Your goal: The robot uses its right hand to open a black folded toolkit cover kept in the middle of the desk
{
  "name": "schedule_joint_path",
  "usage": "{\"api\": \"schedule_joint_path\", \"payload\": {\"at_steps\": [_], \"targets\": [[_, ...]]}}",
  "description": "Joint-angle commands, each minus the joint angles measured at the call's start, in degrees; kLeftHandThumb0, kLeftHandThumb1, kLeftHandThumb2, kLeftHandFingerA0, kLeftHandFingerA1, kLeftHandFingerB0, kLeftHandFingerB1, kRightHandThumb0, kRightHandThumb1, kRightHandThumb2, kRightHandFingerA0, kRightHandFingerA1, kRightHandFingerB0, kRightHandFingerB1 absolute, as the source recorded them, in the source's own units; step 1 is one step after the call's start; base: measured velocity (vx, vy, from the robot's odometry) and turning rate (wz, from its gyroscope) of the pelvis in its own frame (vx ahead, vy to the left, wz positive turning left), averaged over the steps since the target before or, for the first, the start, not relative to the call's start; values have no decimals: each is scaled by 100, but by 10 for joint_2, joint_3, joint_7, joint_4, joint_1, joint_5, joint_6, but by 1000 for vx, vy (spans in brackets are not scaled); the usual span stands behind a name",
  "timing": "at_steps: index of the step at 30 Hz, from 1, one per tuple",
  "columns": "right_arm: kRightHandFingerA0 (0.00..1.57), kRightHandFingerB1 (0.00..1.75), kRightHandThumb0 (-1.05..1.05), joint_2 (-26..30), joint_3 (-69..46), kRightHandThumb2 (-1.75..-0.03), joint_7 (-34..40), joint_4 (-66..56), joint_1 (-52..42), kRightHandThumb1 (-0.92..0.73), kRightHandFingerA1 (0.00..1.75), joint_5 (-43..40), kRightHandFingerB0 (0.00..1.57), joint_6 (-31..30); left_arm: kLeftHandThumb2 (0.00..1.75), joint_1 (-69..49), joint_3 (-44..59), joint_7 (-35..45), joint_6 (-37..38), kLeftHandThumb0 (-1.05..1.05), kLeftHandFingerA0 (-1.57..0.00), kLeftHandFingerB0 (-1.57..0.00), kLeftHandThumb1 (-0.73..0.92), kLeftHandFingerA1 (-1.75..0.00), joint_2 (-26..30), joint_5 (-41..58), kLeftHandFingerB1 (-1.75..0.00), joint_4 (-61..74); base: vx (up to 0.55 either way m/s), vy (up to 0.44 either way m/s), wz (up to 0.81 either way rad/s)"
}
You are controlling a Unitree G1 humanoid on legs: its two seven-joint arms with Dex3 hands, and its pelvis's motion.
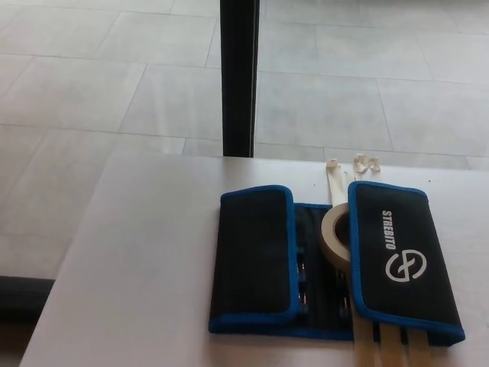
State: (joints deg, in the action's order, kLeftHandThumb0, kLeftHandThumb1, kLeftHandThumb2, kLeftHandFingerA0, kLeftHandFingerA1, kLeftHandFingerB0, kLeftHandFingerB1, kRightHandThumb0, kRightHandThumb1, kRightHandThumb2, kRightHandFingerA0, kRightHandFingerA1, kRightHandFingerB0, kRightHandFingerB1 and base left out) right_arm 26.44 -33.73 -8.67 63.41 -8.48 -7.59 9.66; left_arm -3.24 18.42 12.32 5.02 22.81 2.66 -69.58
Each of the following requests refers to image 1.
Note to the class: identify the black toolkit case blue trim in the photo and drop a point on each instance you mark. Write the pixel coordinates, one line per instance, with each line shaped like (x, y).
(252, 244)

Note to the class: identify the black vertical post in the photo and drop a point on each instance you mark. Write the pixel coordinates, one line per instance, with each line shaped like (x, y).
(237, 76)

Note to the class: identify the beige masking tape roll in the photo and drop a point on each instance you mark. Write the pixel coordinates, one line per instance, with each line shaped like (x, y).
(329, 241)

